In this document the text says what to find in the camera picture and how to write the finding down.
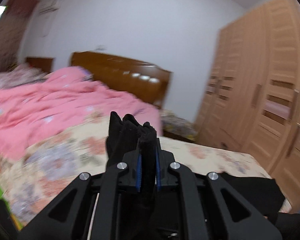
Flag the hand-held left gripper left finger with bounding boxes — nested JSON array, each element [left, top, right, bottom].
[[17, 151, 142, 240]]

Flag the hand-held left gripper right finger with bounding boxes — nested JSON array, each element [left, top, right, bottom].
[[155, 152, 282, 240]]

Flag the black pants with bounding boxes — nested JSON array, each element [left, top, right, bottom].
[[105, 111, 286, 240]]

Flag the floral covered nightstand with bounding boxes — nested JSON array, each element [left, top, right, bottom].
[[161, 109, 198, 143]]

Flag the cream floral bedsheet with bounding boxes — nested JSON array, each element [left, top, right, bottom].
[[0, 115, 275, 230]]

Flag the large wooden headboard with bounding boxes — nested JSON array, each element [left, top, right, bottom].
[[70, 51, 173, 108]]

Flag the pink quilt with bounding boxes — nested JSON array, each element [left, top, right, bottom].
[[0, 66, 163, 153]]

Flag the light wooden wardrobe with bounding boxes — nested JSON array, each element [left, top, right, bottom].
[[194, 0, 300, 217]]

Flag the small wooden headboard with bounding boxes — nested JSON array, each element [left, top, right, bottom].
[[26, 57, 54, 73]]

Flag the pale floral bed cover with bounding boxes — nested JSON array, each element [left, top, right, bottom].
[[0, 64, 48, 91]]

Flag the white air conditioner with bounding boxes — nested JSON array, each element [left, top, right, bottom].
[[38, 0, 61, 14]]

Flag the brown patterned curtain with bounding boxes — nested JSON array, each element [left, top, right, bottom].
[[0, 0, 39, 73]]

